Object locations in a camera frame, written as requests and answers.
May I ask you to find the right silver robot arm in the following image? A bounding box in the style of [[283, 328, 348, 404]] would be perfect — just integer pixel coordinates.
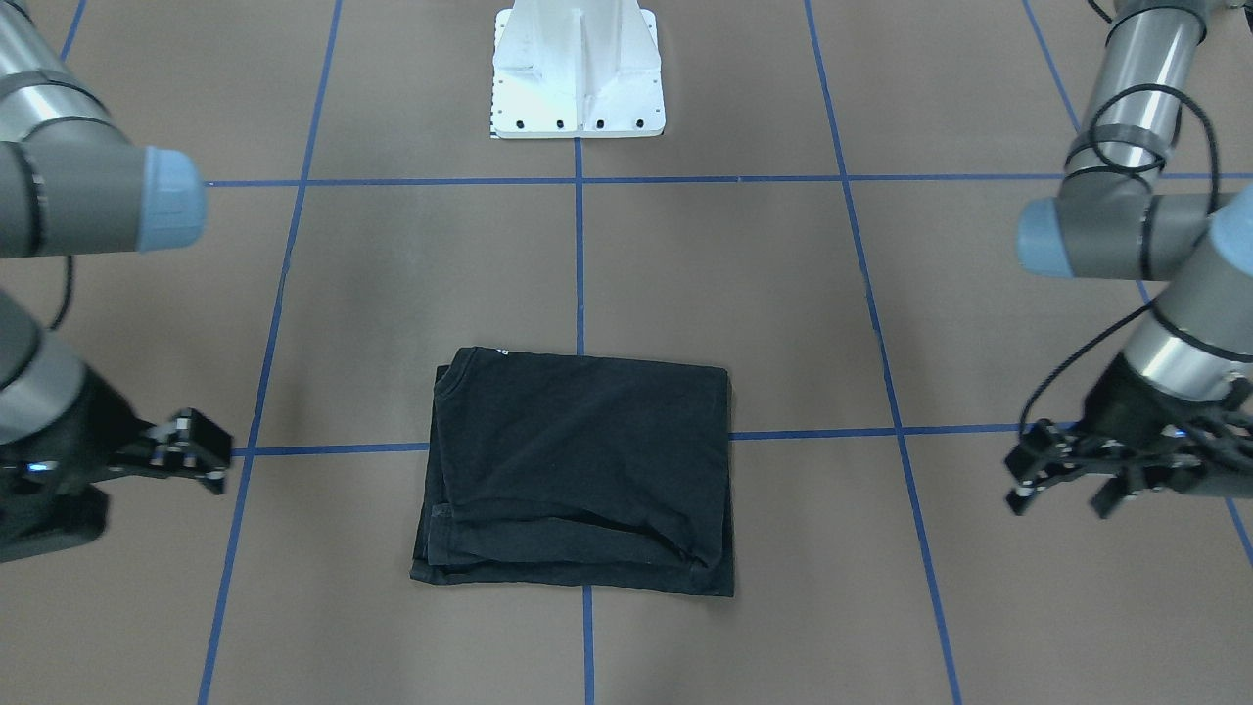
[[1, 1, 234, 562]]

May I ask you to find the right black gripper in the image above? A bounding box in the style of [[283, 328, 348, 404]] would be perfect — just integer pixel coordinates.
[[1, 369, 234, 563]]

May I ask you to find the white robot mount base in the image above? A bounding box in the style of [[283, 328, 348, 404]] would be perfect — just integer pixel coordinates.
[[489, 1, 667, 140]]

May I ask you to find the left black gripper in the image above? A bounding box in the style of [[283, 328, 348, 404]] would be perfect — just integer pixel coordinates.
[[1002, 354, 1252, 518]]

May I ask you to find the black braided cable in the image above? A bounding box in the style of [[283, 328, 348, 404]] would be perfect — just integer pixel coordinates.
[[48, 257, 76, 332]]

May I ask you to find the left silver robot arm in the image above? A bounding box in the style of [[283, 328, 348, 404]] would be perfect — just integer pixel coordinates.
[[1005, 1, 1252, 518]]

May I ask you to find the black graphic t-shirt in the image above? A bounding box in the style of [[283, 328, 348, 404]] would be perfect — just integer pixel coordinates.
[[410, 347, 737, 599]]

